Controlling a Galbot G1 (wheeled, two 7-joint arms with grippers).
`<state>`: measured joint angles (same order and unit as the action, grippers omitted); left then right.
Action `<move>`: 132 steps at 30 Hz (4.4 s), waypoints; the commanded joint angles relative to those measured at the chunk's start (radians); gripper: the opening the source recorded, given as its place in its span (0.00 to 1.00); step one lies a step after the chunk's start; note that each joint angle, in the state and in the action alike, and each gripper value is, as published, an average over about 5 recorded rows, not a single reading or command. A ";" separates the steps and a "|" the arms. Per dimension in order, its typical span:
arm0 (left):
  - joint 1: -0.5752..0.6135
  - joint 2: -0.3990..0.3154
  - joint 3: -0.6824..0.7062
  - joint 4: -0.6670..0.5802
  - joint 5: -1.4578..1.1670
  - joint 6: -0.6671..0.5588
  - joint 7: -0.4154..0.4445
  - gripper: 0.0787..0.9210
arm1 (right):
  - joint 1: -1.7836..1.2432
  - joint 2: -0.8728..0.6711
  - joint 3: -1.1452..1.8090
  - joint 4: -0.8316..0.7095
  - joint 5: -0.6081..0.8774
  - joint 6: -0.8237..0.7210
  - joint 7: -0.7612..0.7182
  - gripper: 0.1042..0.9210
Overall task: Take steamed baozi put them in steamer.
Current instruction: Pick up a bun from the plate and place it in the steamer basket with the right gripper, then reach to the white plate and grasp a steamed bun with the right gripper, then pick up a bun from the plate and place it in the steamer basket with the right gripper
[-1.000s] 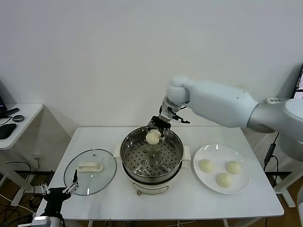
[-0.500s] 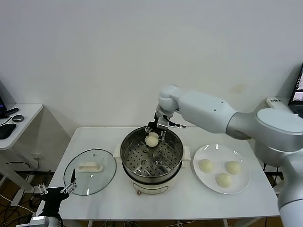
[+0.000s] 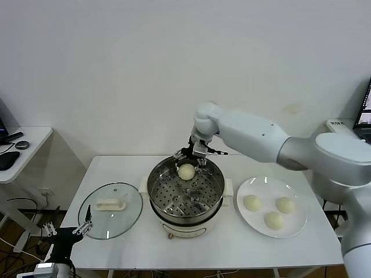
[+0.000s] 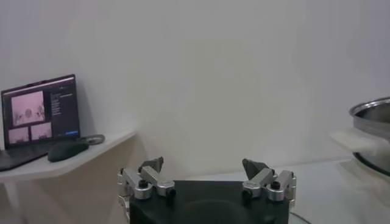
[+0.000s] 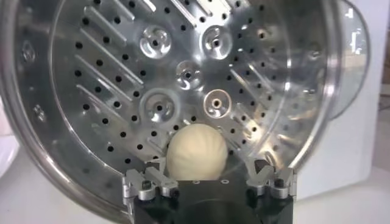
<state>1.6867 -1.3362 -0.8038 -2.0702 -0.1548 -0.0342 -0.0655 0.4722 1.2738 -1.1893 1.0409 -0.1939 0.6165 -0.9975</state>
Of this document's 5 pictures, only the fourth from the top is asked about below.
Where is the black computer mouse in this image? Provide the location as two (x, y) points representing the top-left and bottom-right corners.
(47, 140), (90, 163)

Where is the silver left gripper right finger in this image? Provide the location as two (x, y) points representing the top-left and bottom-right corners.
(241, 158), (298, 203)

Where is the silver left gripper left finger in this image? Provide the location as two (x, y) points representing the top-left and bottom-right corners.
(117, 156), (177, 201)

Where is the black open laptop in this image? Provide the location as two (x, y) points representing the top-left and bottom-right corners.
(0, 74), (81, 172)

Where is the steel steamer basket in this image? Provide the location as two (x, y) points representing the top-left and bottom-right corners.
(330, 96), (390, 178)

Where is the white side table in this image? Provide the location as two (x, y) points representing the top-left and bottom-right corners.
(0, 130), (138, 224)

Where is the grey round disc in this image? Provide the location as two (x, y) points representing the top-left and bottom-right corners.
(77, 133), (106, 146)

